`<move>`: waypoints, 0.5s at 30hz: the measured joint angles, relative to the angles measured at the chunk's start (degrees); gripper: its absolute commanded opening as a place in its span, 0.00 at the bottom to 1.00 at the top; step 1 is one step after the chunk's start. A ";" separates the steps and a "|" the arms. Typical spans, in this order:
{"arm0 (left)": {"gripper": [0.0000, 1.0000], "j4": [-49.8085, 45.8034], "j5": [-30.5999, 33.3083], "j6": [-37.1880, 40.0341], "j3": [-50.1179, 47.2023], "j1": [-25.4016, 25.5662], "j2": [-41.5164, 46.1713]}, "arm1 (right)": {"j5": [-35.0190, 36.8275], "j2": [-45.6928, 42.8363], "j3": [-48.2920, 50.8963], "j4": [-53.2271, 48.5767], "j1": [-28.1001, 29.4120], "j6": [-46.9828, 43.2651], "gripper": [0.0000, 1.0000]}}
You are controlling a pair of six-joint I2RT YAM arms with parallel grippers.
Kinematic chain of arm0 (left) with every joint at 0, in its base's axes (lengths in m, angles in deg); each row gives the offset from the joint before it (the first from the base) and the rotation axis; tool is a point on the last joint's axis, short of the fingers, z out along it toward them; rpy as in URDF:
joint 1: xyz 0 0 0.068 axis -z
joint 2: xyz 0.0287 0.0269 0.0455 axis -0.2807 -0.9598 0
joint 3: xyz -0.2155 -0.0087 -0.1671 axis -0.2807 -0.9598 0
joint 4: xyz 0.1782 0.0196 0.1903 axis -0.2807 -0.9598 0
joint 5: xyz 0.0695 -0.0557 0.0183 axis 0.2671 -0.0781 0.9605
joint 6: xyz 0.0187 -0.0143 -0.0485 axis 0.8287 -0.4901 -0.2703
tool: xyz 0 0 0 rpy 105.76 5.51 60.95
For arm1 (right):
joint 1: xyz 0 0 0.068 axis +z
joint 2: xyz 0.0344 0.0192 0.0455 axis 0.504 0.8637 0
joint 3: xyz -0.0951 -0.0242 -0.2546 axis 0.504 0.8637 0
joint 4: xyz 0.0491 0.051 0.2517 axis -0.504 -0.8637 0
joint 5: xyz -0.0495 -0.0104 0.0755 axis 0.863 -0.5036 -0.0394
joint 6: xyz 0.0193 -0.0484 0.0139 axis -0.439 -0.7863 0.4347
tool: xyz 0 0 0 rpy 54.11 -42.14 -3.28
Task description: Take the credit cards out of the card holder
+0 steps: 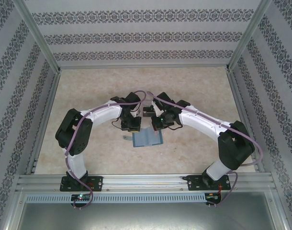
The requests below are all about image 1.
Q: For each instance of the blue card holder wallet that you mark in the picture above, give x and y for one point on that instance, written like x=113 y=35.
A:
x=141 y=140

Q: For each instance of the dark credit card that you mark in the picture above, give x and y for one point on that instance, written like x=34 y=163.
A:
x=148 y=112

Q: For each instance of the white red print card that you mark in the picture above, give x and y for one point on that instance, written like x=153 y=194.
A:
x=158 y=133

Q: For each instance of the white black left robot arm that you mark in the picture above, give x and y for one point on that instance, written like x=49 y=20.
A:
x=105 y=115

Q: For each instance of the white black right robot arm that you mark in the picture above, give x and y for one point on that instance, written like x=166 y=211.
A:
x=201 y=119

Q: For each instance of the steel sheet panel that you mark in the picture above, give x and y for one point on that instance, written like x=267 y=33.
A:
x=146 y=215

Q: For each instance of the aluminium front mounting rail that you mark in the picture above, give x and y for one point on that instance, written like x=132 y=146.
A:
x=146 y=183

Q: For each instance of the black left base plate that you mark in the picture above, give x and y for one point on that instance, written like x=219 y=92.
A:
x=98 y=183

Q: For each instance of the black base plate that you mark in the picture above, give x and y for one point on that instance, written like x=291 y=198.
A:
x=98 y=183
x=194 y=183

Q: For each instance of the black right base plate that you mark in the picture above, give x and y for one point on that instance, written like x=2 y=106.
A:
x=194 y=183

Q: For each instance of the aluminium table side rail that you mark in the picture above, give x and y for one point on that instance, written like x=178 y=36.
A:
x=44 y=119
x=245 y=119

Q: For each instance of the aluminium frame post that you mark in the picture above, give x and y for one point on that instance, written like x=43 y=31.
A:
x=38 y=33
x=250 y=33

